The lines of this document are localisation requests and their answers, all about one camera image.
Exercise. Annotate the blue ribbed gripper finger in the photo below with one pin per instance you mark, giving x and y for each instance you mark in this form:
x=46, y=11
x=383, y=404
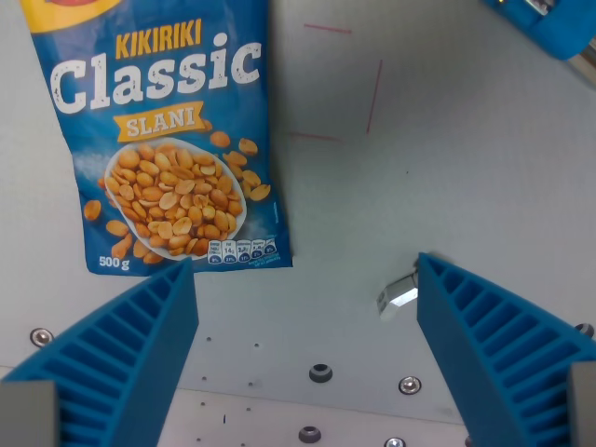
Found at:
x=130, y=344
x=498, y=344

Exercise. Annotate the silver table screw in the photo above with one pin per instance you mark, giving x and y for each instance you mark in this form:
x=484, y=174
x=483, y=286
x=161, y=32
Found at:
x=585, y=329
x=41, y=336
x=410, y=384
x=395, y=442

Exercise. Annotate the small silver metal block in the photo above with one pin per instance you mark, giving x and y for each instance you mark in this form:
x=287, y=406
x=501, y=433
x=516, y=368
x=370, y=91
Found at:
x=396, y=294

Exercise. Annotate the grey round table insert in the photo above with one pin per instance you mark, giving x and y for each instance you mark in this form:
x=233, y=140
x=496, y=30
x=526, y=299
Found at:
x=308, y=435
x=320, y=373

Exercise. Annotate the blue Kikiriki Classic peanut bag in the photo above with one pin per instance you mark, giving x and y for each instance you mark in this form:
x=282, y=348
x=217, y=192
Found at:
x=172, y=139

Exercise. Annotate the blue plastic object with metal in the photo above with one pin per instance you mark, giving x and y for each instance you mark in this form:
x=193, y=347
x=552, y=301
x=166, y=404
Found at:
x=545, y=23

